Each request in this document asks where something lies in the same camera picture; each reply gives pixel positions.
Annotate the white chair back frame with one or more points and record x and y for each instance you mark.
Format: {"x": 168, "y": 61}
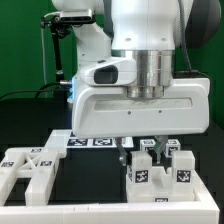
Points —
{"x": 38, "y": 164}

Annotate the white chair nut cube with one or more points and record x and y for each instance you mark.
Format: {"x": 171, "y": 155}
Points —
{"x": 147, "y": 145}
{"x": 172, "y": 145}

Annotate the grey camera on stand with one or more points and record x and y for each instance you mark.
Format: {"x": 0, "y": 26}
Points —
{"x": 76, "y": 16}

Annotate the white corner fence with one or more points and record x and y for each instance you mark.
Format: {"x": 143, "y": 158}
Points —
{"x": 203, "y": 210}

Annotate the white chair seat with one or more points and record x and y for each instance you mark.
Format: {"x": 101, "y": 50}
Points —
{"x": 161, "y": 189}

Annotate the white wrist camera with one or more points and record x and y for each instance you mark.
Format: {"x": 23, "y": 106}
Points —
{"x": 115, "y": 71}

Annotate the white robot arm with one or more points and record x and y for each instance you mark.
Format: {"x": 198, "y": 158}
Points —
{"x": 148, "y": 31}

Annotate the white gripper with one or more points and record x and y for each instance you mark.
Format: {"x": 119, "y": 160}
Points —
{"x": 108, "y": 112}

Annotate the black camera stand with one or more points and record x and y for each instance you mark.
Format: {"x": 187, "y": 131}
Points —
{"x": 59, "y": 30}

